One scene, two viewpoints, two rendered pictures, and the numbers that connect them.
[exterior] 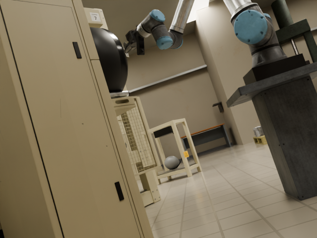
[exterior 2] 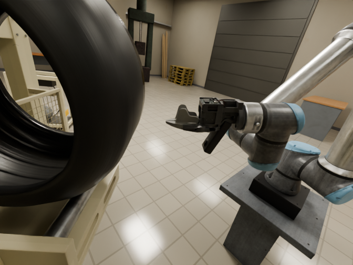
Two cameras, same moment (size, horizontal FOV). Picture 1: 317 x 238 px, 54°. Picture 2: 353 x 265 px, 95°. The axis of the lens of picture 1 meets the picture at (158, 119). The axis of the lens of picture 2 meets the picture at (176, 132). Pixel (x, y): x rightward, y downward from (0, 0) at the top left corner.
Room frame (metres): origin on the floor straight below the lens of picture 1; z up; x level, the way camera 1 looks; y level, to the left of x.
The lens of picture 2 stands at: (1.66, 0.39, 1.30)
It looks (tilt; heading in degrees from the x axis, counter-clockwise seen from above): 26 degrees down; 310
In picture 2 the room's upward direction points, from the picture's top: 9 degrees clockwise
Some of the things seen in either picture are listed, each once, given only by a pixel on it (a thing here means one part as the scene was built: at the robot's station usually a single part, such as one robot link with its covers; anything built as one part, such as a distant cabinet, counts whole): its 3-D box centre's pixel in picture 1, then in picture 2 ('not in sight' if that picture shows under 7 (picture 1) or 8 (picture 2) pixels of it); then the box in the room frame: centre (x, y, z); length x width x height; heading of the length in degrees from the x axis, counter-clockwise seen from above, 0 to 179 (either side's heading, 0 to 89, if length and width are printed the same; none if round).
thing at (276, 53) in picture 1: (267, 57); (284, 176); (1.65, -0.67, 0.73); 0.19 x 0.19 x 0.10
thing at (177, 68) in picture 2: not in sight; (180, 75); (7.14, -5.81, 0.38); 1.08 x 0.74 x 0.76; 176
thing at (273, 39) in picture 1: (259, 33); (298, 158); (1.64, -0.67, 0.87); 0.17 x 0.15 x 0.18; 150
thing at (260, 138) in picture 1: (275, 130); not in sight; (6.11, -2.10, 0.16); 1.20 x 0.80 x 0.33; 175
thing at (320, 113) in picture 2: not in sight; (318, 115); (1.64, -5.06, 0.40); 1.44 x 0.74 x 0.79; 86
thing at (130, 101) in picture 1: (110, 104); (87, 204); (2.06, 0.28, 0.83); 0.36 x 0.09 x 0.06; 135
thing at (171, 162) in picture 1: (171, 151); (45, 102); (4.55, -0.03, 0.40); 0.60 x 0.35 x 0.80; 56
